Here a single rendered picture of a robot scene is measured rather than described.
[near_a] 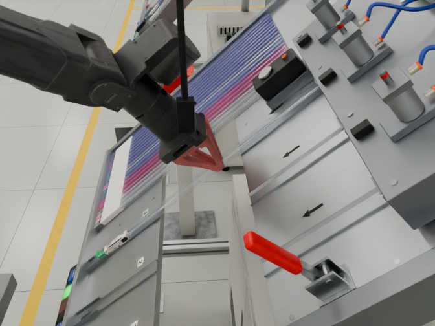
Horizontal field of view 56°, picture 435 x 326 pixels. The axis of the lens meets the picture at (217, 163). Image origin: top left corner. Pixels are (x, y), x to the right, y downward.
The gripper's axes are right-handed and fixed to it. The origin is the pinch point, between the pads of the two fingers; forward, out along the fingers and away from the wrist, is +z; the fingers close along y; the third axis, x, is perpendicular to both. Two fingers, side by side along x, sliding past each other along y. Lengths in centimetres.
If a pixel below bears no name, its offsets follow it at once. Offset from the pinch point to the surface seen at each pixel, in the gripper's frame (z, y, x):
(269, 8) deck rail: -0.6, 35.7, -18.7
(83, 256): 0.0, 1.9, 33.0
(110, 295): 1.6, -10.1, 25.0
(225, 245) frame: 51, 39, 37
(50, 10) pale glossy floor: -27, 406, 170
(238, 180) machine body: 30.3, 35.3, 15.1
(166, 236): 60, 73, 74
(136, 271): 1.4, -9.0, 18.8
